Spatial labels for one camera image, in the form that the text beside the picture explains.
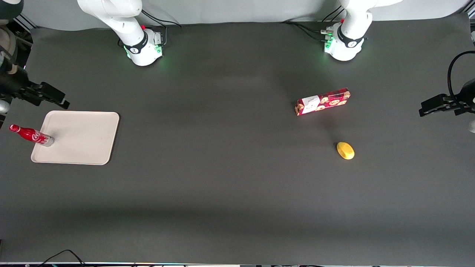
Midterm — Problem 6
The beige plastic tray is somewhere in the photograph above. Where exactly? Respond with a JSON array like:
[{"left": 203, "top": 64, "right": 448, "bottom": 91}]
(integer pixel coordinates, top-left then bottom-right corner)
[{"left": 31, "top": 111, "right": 120, "bottom": 166}]

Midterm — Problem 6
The thin black cable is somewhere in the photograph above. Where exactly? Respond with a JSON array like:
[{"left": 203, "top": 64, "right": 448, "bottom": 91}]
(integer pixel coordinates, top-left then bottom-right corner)
[{"left": 39, "top": 249, "right": 86, "bottom": 267}]

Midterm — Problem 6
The black right arm base cable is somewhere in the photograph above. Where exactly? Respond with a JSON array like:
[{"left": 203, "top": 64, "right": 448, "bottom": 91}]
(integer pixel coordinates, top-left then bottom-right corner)
[{"left": 140, "top": 8, "right": 183, "bottom": 47}]

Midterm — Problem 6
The dark grey table mat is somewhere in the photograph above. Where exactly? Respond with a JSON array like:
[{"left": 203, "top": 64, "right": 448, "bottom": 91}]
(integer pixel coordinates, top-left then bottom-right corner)
[{"left": 0, "top": 13, "right": 475, "bottom": 265}]

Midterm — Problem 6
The black arm base cable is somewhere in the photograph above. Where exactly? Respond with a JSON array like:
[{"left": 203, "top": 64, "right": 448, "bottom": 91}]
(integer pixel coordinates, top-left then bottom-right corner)
[
  {"left": 140, "top": 8, "right": 183, "bottom": 47},
  {"left": 281, "top": 6, "right": 345, "bottom": 42}
]

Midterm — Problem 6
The black left arm base cable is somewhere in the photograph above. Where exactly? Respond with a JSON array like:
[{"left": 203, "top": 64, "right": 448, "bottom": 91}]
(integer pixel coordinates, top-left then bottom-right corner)
[{"left": 281, "top": 6, "right": 345, "bottom": 42}]

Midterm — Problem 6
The red tartan cookie box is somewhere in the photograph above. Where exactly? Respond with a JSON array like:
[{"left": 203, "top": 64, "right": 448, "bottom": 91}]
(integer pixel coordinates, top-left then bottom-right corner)
[{"left": 295, "top": 88, "right": 351, "bottom": 117}]

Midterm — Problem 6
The red coke bottle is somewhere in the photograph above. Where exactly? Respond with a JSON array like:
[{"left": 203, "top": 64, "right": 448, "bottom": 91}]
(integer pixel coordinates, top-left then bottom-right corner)
[{"left": 9, "top": 124, "right": 55, "bottom": 148}]

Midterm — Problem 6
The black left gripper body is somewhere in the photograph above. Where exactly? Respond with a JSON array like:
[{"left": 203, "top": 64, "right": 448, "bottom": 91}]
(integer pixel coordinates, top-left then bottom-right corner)
[{"left": 453, "top": 79, "right": 475, "bottom": 116}]

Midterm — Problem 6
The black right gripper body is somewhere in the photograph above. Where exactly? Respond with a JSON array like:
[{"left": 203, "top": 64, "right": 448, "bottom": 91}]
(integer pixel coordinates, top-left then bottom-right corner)
[{"left": 0, "top": 56, "right": 34, "bottom": 103}]

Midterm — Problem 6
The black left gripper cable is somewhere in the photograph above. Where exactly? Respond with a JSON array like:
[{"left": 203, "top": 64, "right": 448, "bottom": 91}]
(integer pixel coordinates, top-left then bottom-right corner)
[{"left": 447, "top": 50, "right": 475, "bottom": 101}]

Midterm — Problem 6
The yellow lemon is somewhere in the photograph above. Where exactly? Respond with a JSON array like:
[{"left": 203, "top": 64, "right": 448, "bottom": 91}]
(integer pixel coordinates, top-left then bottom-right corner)
[{"left": 336, "top": 142, "right": 356, "bottom": 161}]

